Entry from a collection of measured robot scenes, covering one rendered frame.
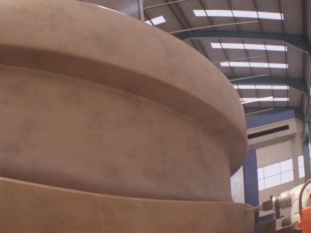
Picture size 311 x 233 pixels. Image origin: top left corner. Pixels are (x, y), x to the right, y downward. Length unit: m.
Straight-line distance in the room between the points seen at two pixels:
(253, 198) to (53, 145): 5.34
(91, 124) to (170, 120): 0.41
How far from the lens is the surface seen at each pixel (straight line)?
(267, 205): 1.77
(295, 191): 1.78
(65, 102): 1.26
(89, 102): 1.32
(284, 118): 6.42
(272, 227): 2.25
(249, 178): 6.39
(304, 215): 1.10
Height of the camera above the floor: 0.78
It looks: 19 degrees up
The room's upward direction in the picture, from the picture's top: 6 degrees counter-clockwise
